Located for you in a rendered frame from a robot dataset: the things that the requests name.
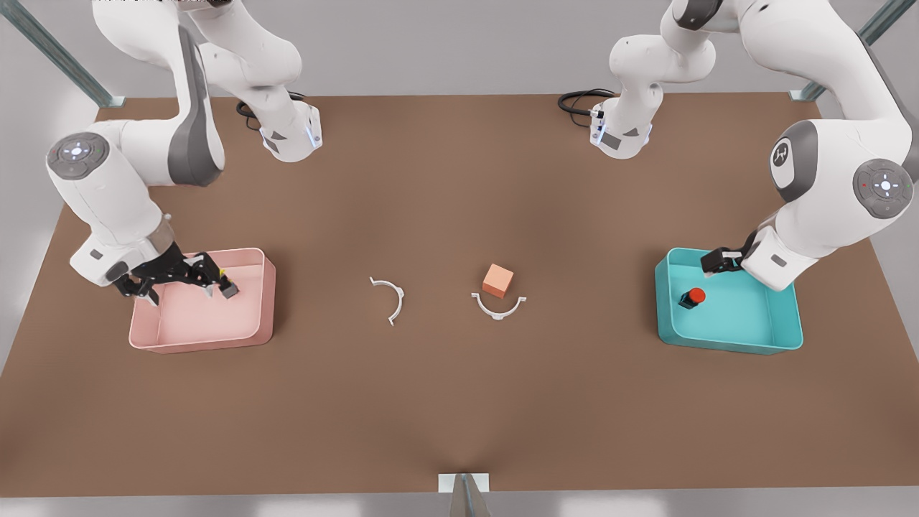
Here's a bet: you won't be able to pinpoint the pink storage box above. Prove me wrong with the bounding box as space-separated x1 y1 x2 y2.
129 248 276 353

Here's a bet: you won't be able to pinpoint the orange cube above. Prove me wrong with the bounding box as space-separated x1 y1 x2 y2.
482 264 516 299

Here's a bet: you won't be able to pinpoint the blue storage box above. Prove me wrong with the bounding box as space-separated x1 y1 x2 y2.
654 248 804 355

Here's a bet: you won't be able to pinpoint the black cable loop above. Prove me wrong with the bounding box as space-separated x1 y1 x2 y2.
236 91 308 132
557 88 620 130

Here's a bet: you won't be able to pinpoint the white curved clip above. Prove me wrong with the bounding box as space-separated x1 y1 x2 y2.
369 276 406 327
470 292 528 322

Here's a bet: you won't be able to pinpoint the silver frame post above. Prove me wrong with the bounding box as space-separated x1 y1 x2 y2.
438 472 490 517
788 0 919 103
0 0 127 109

